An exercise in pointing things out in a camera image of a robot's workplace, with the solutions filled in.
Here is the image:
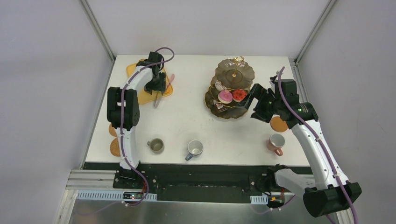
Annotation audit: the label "dark chocolate cake piece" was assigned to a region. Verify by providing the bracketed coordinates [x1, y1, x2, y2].
[215, 103, 225, 111]

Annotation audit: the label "pink frosted donut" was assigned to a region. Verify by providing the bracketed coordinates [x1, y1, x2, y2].
[218, 90, 233, 104]

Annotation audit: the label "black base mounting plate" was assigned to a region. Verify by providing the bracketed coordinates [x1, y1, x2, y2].
[83, 162, 286, 203]

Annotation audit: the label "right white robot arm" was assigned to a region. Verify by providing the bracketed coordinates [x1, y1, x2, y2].
[237, 79, 362, 223]

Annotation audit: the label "aluminium frame rail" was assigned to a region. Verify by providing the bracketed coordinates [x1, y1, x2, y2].
[66, 169, 116, 190]

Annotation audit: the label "red strawberry donut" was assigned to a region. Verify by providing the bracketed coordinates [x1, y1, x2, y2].
[232, 89, 247, 102]

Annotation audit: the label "orange round coaster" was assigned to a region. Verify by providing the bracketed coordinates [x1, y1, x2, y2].
[270, 116, 289, 133]

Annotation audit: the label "pink mug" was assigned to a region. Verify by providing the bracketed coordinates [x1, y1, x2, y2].
[267, 133, 285, 156]

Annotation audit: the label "chocolate cake slice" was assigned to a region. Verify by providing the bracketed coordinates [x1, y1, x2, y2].
[209, 98, 218, 105]

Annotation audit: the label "grey small cup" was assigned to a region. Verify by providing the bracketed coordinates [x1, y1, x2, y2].
[147, 138, 164, 154]

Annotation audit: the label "white striped donut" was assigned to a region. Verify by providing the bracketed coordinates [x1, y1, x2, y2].
[214, 80, 228, 92]

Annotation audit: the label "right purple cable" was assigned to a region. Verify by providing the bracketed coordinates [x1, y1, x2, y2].
[277, 66, 360, 224]

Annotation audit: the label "blue grey mug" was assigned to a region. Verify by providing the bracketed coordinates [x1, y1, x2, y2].
[185, 140, 204, 161]

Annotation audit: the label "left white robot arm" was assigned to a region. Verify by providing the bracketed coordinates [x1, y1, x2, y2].
[106, 51, 167, 189]

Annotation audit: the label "three tier glass stand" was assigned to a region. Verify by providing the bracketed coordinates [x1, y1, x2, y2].
[204, 56, 255, 119]

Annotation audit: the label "right white cable duct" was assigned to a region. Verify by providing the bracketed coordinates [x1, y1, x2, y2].
[250, 195, 269, 205]

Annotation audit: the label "left white cable duct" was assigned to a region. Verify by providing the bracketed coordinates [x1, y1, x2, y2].
[77, 190, 157, 202]

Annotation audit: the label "white cable duct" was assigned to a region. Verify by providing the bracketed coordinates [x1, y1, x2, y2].
[250, 195, 269, 205]
[77, 190, 157, 202]

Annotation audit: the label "pink handled metal tongs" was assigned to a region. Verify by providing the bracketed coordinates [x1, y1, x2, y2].
[153, 73, 176, 109]

